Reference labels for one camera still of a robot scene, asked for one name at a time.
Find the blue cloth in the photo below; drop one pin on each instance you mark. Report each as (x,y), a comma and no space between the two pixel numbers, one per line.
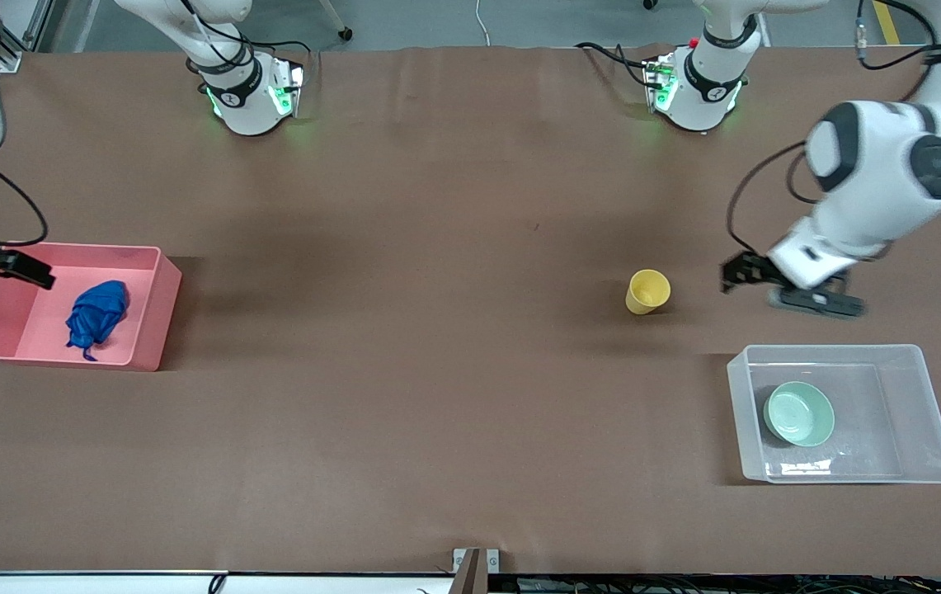
(99,313)

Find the mint green bowl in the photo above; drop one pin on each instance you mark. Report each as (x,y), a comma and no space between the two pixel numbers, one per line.
(800,412)

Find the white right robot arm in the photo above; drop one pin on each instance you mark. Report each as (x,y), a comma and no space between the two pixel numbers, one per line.
(243,107)

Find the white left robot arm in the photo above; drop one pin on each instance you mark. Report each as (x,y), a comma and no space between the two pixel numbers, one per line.
(874,165)

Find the clear plastic box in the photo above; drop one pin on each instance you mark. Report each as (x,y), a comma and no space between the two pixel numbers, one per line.
(882,412)

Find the base connector box green light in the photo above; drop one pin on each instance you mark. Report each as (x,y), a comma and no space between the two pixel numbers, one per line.
(289,87)
(660,82)

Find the pink plastic bin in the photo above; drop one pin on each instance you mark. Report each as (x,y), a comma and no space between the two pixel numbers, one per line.
(33,330)

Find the yellow cup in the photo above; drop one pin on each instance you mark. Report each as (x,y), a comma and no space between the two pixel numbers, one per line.
(647,290)

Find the brown table cover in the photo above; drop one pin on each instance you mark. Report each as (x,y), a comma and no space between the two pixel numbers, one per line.
(470,412)

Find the aluminium frame profile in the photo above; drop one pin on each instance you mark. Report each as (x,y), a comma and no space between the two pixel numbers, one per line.
(21,37)

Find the metal table edge bracket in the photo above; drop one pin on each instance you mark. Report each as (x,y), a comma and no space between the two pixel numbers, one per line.
(474,569)

